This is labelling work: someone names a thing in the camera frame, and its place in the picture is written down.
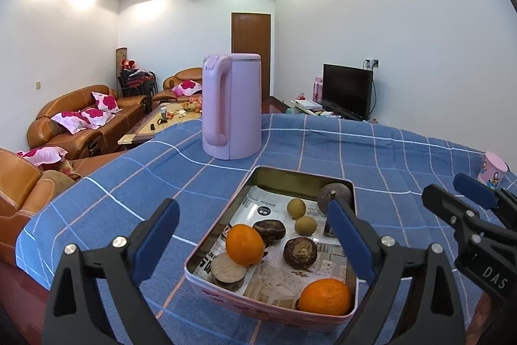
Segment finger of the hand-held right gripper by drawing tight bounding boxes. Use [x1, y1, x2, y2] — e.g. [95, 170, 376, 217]
[422, 184, 517, 249]
[453, 173, 517, 218]

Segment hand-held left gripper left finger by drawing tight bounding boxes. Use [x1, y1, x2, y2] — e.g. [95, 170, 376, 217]
[44, 198, 180, 345]

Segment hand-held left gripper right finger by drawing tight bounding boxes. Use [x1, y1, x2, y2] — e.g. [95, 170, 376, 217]
[326, 199, 461, 345]

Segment brown water chestnut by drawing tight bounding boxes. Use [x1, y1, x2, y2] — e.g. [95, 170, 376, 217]
[283, 237, 318, 270]
[253, 220, 287, 247]

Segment orange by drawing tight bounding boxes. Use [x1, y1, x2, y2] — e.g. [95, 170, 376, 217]
[298, 278, 352, 316]
[225, 224, 265, 266]

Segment pink tin box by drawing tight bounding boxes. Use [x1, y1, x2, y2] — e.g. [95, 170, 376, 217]
[185, 166, 359, 323]

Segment pink cartoon mug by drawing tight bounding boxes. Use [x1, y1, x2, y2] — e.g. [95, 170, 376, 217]
[477, 151, 509, 190]

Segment printed paper leaflet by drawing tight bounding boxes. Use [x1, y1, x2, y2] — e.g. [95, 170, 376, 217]
[194, 185, 352, 307]

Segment blue checked tablecloth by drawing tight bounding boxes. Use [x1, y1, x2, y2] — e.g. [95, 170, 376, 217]
[16, 113, 517, 345]

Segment wooden coffee table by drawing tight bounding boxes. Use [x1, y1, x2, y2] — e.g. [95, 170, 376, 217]
[118, 102, 203, 146]

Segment white cushion red flowers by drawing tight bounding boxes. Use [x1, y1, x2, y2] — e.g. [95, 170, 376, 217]
[81, 107, 116, 129]
[18, 146, 69, 167]
[92, 91, 122, 113]
[52, 111, 91, 134]
[172, 80, 203, 96]

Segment brown leather armchair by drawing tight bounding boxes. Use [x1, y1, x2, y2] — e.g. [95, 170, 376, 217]
[0, 147, 81, 269]

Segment low television stand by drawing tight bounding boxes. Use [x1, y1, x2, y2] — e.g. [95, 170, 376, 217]
[290, 98, 376, 123]

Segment bowl of tangerines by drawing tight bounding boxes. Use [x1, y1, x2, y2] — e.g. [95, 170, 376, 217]
[178, 96, 203, 113]

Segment black television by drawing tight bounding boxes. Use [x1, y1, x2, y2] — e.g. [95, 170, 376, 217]
[322, 63, 373, 121]

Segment pink electric kettle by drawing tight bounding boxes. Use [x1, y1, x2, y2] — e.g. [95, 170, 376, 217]
[202, 53, 262, 160]

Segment stack of dark chairs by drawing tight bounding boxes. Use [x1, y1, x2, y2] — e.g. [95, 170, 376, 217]
[117, 68, 157, 99]

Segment brown wooden door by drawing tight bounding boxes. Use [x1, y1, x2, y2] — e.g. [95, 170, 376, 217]
[231, 12, 271, 97]

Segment brown wall scroll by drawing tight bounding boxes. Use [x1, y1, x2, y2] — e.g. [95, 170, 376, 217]
[116, 48, 129, 87]

